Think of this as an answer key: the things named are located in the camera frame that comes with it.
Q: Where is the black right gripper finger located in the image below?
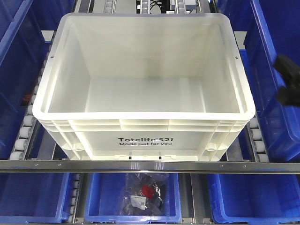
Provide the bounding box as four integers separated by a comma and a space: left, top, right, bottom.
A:
275, 86, 300, 105
273, 54, 300, 82

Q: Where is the white plastic tote box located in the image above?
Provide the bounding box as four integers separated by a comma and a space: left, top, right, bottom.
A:
32, 13, 255, 161

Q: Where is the blue bin upper right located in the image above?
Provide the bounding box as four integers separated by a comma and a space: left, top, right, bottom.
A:
217, 0, 300, 162

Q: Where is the right roller track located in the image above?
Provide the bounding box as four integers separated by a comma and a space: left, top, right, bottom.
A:
245, 117, 270, 163

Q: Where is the roller track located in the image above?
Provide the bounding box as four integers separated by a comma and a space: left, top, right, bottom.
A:
9, 59, 47, 160
245, 117, 270, 163
67, 173, 81, 224

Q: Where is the blue bin lower right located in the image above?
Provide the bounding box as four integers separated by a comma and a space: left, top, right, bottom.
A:
207, 174, 300, 225

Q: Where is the plastic bag of parts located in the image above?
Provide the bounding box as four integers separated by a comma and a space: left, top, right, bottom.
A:
119, 173, 169, 216

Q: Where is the blue bin lower middle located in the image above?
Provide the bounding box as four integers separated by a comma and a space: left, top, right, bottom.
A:
84, 173, 182, 224

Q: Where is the lower left roller track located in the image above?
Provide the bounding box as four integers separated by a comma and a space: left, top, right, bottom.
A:
67, 173, 81, 224

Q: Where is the blue bin lower left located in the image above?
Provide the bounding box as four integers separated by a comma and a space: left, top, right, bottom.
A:
0, 172, 75, 224

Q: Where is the metal shelf rail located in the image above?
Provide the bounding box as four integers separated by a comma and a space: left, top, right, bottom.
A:
0, 160, 300, 174

